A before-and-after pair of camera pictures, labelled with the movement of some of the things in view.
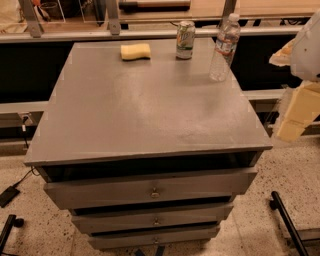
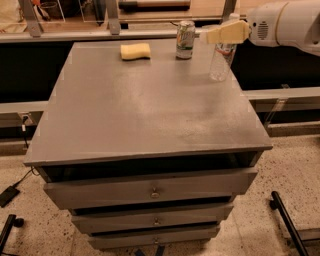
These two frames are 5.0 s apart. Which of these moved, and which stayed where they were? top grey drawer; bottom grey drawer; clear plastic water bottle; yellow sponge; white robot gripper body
Moved: white robot gripper body
Stayed: yellow sponge; clear plastic water bottle; bottom grey drawer; top grey drawer
